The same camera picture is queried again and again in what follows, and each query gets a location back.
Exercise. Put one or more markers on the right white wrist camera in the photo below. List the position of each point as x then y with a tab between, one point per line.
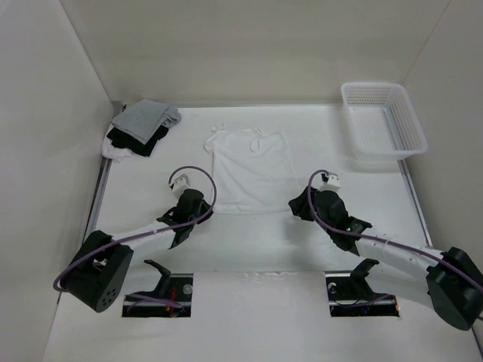
330	182

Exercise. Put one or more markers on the folded grey tank top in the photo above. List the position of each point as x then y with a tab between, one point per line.
143	119

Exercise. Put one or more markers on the folded white tank top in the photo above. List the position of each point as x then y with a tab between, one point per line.
115	154

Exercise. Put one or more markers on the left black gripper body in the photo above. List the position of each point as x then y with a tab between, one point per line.
203	211

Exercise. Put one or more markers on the white tank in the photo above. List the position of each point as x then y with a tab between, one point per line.
115	154
253	171

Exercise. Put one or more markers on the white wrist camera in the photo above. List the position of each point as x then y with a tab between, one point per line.
179	185
330	182

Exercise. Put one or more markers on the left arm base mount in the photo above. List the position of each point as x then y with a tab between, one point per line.
162	294

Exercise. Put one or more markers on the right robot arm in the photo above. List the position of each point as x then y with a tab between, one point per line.
448	282

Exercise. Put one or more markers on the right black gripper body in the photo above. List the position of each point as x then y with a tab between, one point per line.
314	206

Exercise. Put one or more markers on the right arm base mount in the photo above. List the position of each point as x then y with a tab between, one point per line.
349	295

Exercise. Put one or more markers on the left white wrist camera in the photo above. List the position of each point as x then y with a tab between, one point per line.
179	185

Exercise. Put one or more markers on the white plastic basket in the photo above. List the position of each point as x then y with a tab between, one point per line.
381	122

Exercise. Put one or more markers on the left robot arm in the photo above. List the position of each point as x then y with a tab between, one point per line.
97	272

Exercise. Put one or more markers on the metal table edge rail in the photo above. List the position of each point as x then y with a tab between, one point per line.
117	106

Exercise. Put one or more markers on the folded black tank top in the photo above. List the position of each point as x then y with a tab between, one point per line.
122	140

